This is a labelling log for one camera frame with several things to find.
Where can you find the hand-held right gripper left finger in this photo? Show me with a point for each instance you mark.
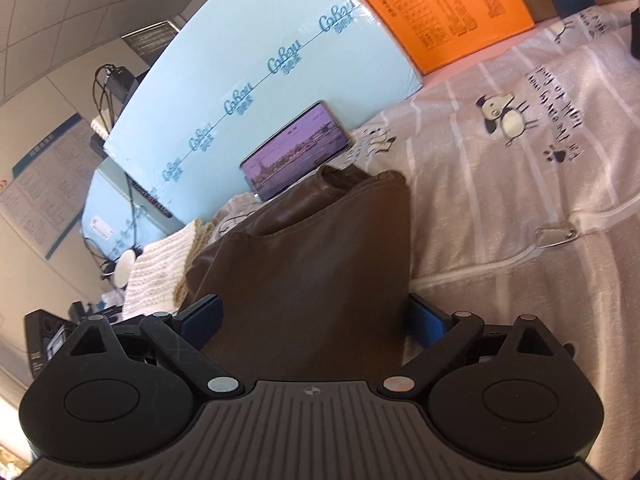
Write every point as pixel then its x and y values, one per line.
pixel 202 317

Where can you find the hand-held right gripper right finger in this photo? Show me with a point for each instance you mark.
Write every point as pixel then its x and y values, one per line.
pixel 427 322

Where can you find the brown pants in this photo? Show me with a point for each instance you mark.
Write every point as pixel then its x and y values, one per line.
pixel 310 270

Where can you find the cream knitted sweater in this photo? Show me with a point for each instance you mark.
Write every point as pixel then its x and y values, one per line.
pixel 160 270

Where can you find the white round object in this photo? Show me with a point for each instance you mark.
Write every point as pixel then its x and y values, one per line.
pixel 124 267

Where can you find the light blue box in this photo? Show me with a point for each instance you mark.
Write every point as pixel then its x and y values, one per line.
pixel 280 25
pixel 107 205

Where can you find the cartoon printed quilt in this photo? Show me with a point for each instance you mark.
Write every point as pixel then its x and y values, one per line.
pixel 500 185

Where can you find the smartphone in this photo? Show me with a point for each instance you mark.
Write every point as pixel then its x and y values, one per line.
pixel 295 150

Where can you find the black power adapter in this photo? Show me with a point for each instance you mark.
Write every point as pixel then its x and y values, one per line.
pixel 120 80

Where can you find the ceiling air vent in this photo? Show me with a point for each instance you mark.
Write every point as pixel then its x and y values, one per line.
pixel 150 40

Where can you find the orange printed box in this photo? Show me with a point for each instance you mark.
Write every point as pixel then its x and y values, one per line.
pixel 450 10

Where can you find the blue wall poster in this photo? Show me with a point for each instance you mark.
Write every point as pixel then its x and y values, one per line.
pixel 45 180

